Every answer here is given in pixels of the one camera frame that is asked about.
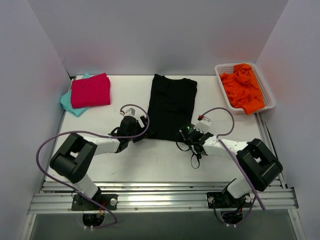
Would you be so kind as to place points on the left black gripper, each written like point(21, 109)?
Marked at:
point(139, 127)

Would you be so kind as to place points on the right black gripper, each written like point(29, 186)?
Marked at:
point(186, 135)

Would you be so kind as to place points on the black t-shirt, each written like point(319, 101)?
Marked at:
point(171, 105)

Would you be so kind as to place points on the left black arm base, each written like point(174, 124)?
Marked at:
point(98, 212)

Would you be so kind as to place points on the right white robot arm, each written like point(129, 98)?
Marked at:
point(258, 165)

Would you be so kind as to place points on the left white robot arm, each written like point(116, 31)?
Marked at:
point(73, 158)

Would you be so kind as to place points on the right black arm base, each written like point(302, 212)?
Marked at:
point(228, 210)

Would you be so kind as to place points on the folded pink t-shirt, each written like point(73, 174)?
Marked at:
point(91, 92)

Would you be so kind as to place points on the crumpled orange t-shirt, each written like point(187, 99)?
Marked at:
point(242, 89)

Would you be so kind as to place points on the folded teal t-shirt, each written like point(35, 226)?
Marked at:
point(65, 102)

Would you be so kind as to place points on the white plastic basket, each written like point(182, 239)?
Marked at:
point(267, 95)

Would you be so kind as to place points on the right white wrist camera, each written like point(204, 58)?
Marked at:
point(203, 125)

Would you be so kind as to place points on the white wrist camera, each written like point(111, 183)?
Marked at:
point(203, 125)
point(128, 113)

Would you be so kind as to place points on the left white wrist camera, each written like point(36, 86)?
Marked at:
point(128, 113)

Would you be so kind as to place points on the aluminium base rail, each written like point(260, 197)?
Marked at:
point(135, 197)

